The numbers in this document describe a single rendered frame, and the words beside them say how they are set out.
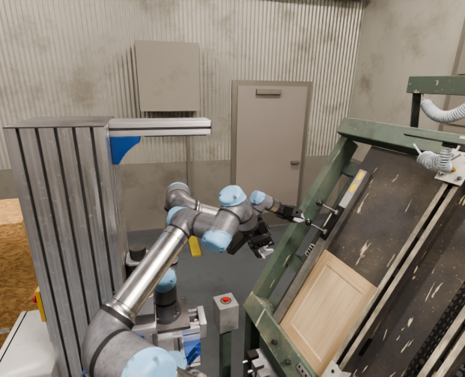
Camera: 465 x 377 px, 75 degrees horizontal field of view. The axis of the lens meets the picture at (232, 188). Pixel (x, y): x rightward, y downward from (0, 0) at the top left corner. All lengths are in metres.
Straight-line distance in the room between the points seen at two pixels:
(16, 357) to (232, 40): 3.79
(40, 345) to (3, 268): 1.28
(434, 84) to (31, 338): 2.30
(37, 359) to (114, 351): 0.64
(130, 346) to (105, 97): 3.63
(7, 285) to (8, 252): 0.26
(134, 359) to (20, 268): 1.95
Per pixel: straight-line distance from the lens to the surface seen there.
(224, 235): 0.85
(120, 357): 0.76
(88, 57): 4.18
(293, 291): 1.79
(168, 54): 3.84
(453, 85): 2.11
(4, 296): 2.76
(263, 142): 4.41
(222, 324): 1.93
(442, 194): 1.47
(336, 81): 4.85
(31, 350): 1.43
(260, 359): 1.85
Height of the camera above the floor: 2.15
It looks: 19 degrees down
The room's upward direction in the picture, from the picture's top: 1 degrees clockwise
